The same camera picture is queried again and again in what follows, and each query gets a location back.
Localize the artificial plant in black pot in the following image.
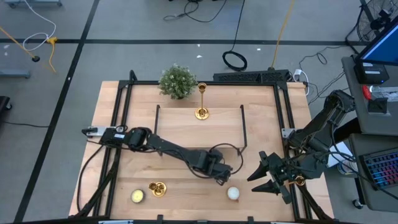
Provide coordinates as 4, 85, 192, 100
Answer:
158, 63, 198, 100

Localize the coiled black cable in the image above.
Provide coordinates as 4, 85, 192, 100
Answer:
221, 0, 249, 72

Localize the short gold candlestick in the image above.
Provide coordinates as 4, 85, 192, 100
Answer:
148, 181, 167, 198

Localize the white power adapter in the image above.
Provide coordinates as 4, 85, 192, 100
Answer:
292, 68, 311, 96

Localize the backlit rainbow keyboard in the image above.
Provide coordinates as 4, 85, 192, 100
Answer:
359, 147, 398, 191

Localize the small black box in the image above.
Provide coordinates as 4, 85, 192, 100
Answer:
368, 97, 389, 114

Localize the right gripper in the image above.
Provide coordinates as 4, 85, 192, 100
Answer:
247, 151, 299, 205

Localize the black chair base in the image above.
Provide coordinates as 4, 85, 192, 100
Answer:
0, 95, 12, 113

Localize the yellowish candle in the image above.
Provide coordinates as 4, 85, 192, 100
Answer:
130, 189, 146, 204

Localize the black floor fan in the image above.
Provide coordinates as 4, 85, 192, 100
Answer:
345, 0, 398, 54

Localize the grey desk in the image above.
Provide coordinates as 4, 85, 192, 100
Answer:
341, 55, 398, 136
348, 133, 398, 214

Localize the white floor cable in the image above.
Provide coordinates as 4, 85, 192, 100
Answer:
22, 0, 57, 52

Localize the yellow cable with plug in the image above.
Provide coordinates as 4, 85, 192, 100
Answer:
0, 26, 59, 75

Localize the thin black floor cable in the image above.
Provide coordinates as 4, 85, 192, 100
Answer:
0, 120, 50, 129

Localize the grey floor bar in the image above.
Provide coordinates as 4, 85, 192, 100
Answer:
0, 70, 31, 79

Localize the clear plastic bag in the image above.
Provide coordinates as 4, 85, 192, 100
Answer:
369, 85, 398, 102

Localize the wooden shelf black metal frame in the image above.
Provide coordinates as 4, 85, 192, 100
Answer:
151, 105, 248, 156

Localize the white candle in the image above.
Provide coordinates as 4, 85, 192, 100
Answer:
226, 186, 241, 201

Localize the monitor with blue screen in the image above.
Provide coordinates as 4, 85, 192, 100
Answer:
356, 17, 398, 67

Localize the white box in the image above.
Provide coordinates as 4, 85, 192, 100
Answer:
328, 141, 354, 169

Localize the black box device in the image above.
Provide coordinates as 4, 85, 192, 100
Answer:
353, 60, 391, 85

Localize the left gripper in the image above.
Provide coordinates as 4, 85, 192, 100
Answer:
195, 148, 233, 187

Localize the tall gold candlestick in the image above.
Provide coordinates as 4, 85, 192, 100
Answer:
287, 175, 307, 187
195, 82, 210, 121

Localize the white and blue roll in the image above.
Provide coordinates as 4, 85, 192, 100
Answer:
337, 157, 358, 175

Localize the long yellow cable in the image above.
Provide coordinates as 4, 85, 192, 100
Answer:
271, 0, 296, 70

